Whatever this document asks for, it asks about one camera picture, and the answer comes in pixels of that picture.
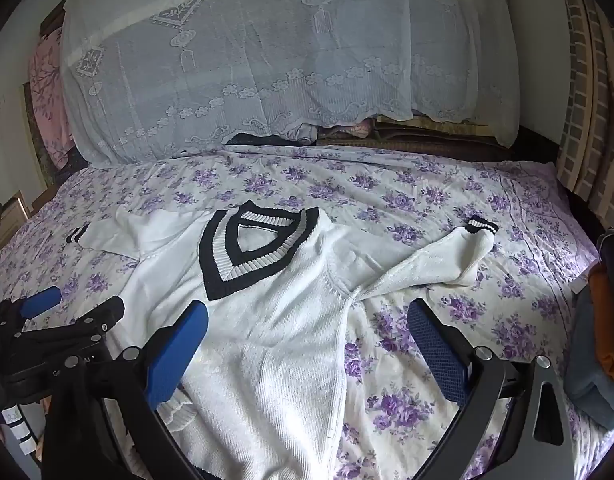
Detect orange garment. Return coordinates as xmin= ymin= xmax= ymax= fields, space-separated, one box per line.
xmin=587 ymin=262 xmax=614 ymax=378

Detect dark patterned cloth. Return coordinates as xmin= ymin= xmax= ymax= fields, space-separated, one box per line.
xmin=21 ymin=82 xmax=62 ymax=196

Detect white sweater with black collar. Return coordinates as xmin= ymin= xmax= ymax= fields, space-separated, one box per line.
xmin=64 ymin=200 xmax=499 ymax=480

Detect wooden frame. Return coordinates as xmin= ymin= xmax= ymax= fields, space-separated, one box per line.
xmin=0 ymin=190 xmax=38 ymax=247

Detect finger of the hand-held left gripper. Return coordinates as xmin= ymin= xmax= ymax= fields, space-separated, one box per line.
xmin=0 ymin=286 xmax=62 ymax=333
xmin=12 ymin=296 xmax=126 ymax=361

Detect pink floral pillow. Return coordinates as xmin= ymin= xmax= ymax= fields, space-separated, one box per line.
xmin=27 ymin=27 xmax=78 ymax=171

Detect stack of folded blankets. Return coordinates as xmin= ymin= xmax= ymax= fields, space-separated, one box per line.
xmin=227 ymin=115 xmax=513 ymax=150

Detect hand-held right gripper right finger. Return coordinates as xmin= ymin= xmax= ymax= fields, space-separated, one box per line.
xmin=404 ymin=299 xmax=575 ymax=480

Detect purple floral bed sheet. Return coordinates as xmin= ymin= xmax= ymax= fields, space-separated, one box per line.
xmin=0 ymin=142 xmax=614 ymax=480

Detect white lace cover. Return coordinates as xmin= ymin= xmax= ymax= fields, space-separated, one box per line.
xmin=59 ymin=0 xmax=520 ymax=168

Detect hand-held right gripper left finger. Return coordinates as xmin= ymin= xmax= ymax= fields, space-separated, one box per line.
xmin=42 ymin=299 xmax=210 ymax=480

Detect blue jeans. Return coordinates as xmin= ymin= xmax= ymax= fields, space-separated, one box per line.
xmin=562 ymin=290 xmax=614 ymax=431

